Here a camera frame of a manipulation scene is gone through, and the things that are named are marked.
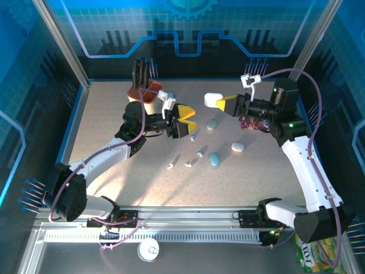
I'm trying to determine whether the white rounded square earbud case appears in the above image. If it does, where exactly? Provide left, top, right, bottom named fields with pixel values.
left=204, top=92, right=224, bottom=108

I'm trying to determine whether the beige knife holder orange rim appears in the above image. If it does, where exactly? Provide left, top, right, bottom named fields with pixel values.
left=127, top=79, right=165, bottom=115

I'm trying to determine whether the aluminium frame post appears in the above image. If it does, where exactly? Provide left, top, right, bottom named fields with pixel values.
left=31, top=0, right=91, bottom=88
left=287, top=0, right=344, bottom=88

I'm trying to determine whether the aluminium side rail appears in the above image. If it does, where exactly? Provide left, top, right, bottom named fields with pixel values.
left=52, top=82, right=92, bottom=207

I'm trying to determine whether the aluminium frame rail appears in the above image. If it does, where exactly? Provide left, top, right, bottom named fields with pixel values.
left=34, top=205, right=344, bottom=229

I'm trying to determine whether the black handled knife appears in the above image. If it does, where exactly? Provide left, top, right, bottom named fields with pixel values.
left=132, top=59, right=140, bottom=90
left=137, top=57, right=145, bottom=86
left=143, top=61, right=151, bottom=91

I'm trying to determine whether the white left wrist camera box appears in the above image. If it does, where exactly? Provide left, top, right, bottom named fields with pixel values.
left=156, top=90, right=176, bottom=120

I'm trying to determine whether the yellow green candy bag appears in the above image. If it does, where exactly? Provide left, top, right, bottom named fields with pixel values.
left=295, top=236, right=344, bottom=274

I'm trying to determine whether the white round lid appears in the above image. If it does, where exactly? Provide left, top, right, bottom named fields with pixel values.
left=137, top=238, right=161, bottom=262

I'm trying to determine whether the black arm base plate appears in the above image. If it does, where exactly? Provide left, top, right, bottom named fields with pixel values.
left=238, top=209, right=291, bottom=228
left=86, top=209, right=143, bottom=228

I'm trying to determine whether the white slotted cable duct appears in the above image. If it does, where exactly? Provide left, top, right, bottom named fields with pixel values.
left=44, top=231, right=265, bottom=244

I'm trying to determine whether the red candy packet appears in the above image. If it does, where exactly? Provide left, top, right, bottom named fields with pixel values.
left=240, top=115, right=271, bottom=132

